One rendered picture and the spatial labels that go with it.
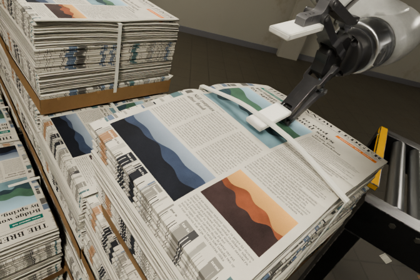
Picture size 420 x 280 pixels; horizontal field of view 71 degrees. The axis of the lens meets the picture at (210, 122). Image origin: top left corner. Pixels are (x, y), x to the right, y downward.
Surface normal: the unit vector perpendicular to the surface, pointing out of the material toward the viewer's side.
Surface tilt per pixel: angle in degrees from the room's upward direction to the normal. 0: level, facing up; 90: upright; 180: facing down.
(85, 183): 3
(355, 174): 5
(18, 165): 1
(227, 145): 8
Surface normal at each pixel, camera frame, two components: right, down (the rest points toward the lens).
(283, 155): 0.29, -0.81
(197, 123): 0.12, -0.75
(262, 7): 0.04, 0.57
